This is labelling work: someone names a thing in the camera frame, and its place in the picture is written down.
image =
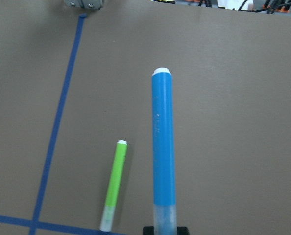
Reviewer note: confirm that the blue highlighter pen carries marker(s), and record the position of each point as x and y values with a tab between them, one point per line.
164	194

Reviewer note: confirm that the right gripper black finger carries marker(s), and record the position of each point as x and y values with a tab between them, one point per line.
148	230

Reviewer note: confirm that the brown paper table cover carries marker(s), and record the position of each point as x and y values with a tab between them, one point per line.
232	115

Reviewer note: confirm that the grey aluminium frame post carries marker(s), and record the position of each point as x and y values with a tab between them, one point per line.
85	4

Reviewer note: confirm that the green highlighter pen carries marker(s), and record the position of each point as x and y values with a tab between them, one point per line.
113	186

